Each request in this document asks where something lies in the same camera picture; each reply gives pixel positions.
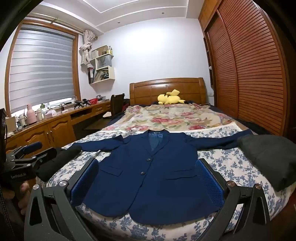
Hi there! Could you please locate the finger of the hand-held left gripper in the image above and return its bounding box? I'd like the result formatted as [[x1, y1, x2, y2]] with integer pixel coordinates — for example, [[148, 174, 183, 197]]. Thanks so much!
[[8, 142, 43, 160], [13, 148, 57, 171]]

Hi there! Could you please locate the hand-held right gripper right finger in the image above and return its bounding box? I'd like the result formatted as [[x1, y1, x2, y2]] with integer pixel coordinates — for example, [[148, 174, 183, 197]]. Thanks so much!
[[195, 158, 271, 241]]

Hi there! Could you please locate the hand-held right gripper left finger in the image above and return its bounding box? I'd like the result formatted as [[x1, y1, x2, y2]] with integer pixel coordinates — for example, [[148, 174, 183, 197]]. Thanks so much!
[[24, 158, 100, 241]]

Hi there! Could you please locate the navy blue suit jacket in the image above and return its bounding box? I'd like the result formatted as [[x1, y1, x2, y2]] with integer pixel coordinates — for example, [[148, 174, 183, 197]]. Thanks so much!
[[72, 130, 253, 225]]

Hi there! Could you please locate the person's left hand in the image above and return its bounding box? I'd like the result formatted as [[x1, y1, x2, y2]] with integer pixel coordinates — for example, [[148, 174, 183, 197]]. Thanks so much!
[[18, 182, 31, 210]]

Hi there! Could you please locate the black garment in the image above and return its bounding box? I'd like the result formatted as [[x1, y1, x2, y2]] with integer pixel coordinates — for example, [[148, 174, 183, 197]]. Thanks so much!
[[36, 146, 82, 182]]

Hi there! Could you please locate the pink vase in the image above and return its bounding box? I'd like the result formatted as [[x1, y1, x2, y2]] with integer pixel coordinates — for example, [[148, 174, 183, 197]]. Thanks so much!
[[27, 103, 37, 125]]

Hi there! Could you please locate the wooden desk cabinet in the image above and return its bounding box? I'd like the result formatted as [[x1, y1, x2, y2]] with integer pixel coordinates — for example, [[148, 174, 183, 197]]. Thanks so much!
[[5, 100, 111, 158]]

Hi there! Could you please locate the dark grey folded garment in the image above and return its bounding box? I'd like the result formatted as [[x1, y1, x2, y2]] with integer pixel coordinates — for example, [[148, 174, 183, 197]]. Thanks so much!
[[237, 135, 296, 192]]

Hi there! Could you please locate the black tool on stand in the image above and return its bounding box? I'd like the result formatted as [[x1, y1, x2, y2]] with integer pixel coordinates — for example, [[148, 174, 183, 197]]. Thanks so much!
[[74, 99, 89, 109]]

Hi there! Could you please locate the red floral blanket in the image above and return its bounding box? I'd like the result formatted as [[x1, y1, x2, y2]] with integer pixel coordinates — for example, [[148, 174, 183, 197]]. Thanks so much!
[[102, 103, 238, 133]]

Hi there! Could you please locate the grey window blind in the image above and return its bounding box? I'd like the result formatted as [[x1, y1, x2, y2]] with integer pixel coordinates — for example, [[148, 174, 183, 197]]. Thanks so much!
[[9, 24, 77, 113]]

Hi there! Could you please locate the dark chair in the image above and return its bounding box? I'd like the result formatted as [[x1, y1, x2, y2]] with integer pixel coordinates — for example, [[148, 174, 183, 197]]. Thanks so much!
[[110, 93, 126, 116]]

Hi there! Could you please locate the yellow plush toy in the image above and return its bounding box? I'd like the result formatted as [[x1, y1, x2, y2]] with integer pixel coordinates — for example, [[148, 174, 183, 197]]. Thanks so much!
[[158, 89, 186, 105]]

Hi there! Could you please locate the tied beige curtain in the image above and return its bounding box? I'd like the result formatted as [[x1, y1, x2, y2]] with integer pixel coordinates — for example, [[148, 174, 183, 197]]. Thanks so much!
[[80, 30, 97, 65]]

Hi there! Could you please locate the wooden bed headboard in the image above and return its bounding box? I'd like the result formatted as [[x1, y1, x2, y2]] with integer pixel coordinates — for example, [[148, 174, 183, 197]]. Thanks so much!
[[129, 77, 207, 106]]

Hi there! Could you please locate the wooden louvred wardrobe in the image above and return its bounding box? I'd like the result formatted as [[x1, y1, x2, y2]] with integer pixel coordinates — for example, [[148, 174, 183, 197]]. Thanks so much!
[[198, 0, 289, 137]]

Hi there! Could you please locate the brass curtain rod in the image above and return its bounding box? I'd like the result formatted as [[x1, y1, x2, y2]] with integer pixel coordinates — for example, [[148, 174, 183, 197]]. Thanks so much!
[[50, 20, 97, 39]]

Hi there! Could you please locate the white wall shelf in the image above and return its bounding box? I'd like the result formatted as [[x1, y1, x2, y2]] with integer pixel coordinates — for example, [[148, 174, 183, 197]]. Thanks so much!
[[88, 45, 115, 84]]

